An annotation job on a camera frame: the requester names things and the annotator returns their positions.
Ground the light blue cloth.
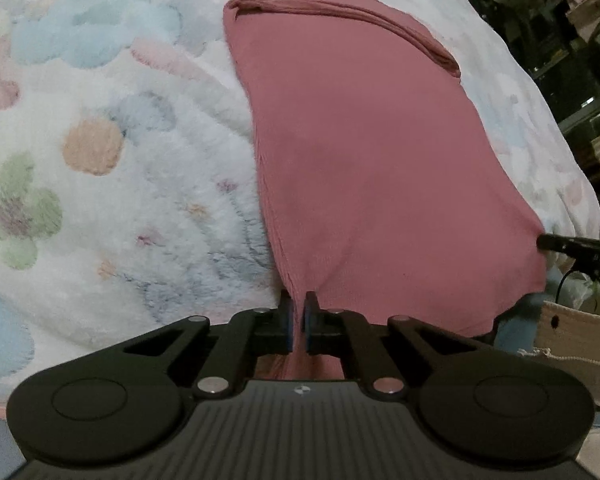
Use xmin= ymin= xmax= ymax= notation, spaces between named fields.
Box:
xmin=496 ymin=291 xmax=549 ymax=348

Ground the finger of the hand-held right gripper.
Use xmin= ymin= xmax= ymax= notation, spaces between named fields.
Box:
xmin=536 ymin=232 xmax=588 ymax=257

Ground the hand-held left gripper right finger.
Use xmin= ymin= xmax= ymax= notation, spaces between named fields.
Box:
xmin=302 ymin=290 xmax=487 ymax=397

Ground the black cable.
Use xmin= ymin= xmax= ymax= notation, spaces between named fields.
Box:
xmin=554 ymin=267 xmax=600 ymax=307

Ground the cream woven basket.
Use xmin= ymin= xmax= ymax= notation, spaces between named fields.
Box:
xmin=519 ymin=300 xmax=600 ymax=413

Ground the floral fleece blanket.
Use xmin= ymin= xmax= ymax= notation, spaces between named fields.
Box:
xmin=0 ymin=0 xmax=600 ymax=418

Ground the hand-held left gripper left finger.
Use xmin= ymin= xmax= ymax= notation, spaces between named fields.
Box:
xmin=107 ymin=290 xmax=296 ymax=397

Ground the pink turtleneck shirt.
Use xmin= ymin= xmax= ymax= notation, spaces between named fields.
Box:
xmin=207 ymin=0 xmax=548 ymax=382

